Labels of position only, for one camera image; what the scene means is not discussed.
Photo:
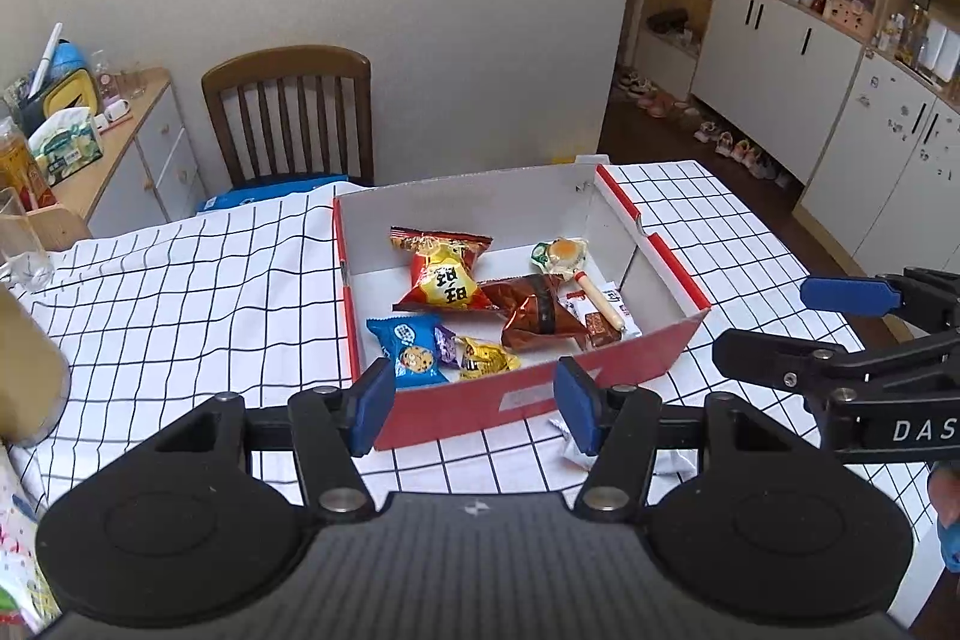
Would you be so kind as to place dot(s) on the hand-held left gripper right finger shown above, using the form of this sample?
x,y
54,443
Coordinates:
x,y
576,406

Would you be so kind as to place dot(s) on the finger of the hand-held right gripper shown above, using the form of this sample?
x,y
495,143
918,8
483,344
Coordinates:
x,y
847,295
765,351

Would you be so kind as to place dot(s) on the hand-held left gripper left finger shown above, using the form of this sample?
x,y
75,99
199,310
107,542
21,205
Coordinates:
x,y
371,404

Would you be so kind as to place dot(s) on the blue cookie packet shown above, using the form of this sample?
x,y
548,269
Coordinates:
x,y
409,347

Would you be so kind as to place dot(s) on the brown candy block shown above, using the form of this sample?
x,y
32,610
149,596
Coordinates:
x,y
598,329

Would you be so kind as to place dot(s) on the purple candy wrapper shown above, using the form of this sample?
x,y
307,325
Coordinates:
x,y
446,344

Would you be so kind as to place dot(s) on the red cardboard box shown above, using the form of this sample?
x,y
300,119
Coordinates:
x,y
480,396

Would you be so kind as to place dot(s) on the brown foil snack packet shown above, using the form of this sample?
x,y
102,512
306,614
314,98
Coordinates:
x,y
532,314

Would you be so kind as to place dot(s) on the yellow candy packet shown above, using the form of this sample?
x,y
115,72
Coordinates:
x,y
484,359

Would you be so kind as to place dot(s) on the white red snack packet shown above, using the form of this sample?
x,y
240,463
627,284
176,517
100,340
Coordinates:
x,y
626,314

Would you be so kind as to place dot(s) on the sausage stick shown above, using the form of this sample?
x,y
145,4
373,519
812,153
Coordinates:
x,y
600,302

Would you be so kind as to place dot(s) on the silver snack bag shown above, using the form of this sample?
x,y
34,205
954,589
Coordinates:
x,y
679,461

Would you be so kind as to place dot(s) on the red yellow chip bag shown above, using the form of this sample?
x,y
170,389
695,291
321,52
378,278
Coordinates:
x,y
442,276

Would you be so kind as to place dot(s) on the green clear bun packet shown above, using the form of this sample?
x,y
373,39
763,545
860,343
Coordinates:
x,y
561,254

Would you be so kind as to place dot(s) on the person's right hand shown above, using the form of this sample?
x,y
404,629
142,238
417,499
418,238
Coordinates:
x,y
949,520

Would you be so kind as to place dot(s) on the row of shoes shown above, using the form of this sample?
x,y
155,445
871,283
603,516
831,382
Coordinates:
x,y
712,138

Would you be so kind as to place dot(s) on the white checkered tablecloth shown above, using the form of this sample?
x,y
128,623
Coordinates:
x,y
187,295

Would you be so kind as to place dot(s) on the blue seat cushion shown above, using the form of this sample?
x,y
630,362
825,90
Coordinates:
x,y
262,194

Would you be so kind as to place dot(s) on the group of shelf bottles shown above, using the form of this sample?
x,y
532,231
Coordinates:
x,y
915,36

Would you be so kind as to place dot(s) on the dark brown bag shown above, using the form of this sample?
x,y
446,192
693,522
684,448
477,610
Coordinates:
x,y
667,20

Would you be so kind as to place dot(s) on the white wood-top side cabinet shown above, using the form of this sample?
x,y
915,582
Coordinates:
x,y
150,160

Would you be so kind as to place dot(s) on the beige rounded object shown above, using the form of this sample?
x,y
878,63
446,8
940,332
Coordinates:
x,y
30,370

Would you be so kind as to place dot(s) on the brown wooden chair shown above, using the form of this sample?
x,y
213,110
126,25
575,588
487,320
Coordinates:
x,y
285,63

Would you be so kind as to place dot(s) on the wooden holder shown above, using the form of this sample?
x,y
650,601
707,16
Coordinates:
x,y
64,227

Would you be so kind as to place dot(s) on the colourful printed bag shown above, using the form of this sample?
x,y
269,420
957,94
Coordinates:
x,y
19,535

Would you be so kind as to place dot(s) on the clear drinking glass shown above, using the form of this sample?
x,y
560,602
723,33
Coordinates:
x,y
22,242

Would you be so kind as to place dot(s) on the green tissue pack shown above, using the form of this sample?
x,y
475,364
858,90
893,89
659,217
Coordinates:
x,y
67,149

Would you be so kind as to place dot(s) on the small glass cup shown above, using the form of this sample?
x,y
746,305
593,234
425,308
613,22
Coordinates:
x,y
133,79
105,78

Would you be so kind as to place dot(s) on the orange drink bottle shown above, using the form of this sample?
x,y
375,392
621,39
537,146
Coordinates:
x,y
19,168

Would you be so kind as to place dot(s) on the blue yellow container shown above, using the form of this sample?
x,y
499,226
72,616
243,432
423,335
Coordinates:
x,y
71,81

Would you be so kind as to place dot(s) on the white pen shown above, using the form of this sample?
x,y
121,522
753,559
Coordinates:
x,y
46,59

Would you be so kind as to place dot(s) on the white wall cabinet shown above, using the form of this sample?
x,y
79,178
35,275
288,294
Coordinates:
x,y
765,55

